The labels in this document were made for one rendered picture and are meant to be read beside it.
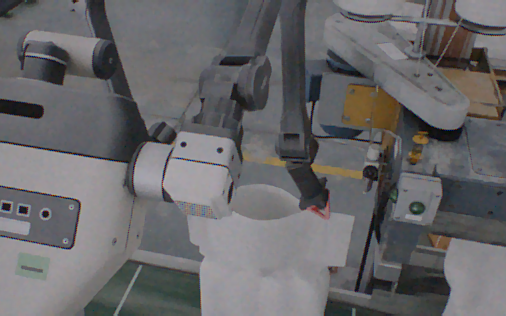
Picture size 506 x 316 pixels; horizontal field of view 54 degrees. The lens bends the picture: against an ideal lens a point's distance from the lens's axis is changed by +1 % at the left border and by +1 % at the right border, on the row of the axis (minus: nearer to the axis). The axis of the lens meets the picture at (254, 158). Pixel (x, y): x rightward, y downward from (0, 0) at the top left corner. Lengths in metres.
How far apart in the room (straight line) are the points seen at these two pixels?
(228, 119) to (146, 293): 1.29
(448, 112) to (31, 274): 0.82
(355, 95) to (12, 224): 0.90
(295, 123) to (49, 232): 0.61
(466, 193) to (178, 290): 1.23
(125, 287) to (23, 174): 1.25
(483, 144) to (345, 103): 0.40
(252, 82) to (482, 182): 0.50
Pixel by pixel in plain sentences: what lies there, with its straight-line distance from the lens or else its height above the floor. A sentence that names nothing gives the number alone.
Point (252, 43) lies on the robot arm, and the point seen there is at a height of 1.57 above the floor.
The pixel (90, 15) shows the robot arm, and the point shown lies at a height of 1.47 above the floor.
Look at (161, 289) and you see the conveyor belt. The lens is 1.98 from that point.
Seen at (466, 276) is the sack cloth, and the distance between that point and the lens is 1.46.
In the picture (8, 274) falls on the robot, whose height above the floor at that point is 1.35.
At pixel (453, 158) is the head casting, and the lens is 1.09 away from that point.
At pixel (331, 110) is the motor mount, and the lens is 1.41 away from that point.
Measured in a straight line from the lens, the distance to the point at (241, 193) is 1.41.
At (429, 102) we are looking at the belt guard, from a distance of 1.10.
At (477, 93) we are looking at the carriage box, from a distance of 1.34.
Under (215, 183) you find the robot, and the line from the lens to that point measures 0.71.
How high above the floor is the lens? 1.95
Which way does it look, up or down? 38 degrees down
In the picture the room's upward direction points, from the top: 2 degrees clockwise
